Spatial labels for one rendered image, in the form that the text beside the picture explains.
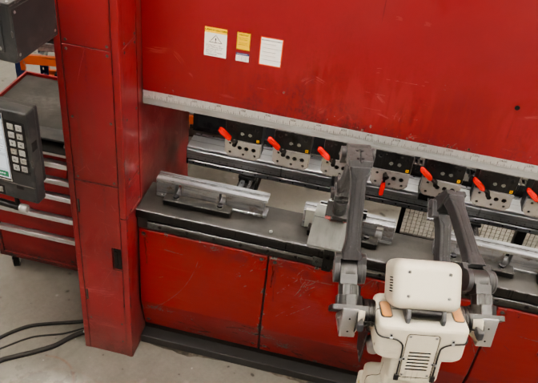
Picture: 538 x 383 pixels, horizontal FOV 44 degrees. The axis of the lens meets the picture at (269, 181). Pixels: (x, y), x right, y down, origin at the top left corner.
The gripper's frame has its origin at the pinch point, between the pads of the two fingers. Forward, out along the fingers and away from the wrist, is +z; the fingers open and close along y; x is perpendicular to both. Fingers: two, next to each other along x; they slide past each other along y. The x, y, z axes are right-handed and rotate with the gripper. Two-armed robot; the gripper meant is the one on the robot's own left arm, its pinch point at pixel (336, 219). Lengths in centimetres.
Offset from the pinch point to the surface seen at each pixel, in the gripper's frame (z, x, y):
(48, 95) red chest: 29, -47, 153
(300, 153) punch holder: -18.1, -16.7, 19.5
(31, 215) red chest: 61, 6, 151
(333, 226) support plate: -0.2, 3.5, 0.8
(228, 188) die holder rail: 10, -8, 49
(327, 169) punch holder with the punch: -14.0, -14.3, 7.7
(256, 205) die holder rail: 11.7, -3.8, 34.9
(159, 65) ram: -41, -29, 79
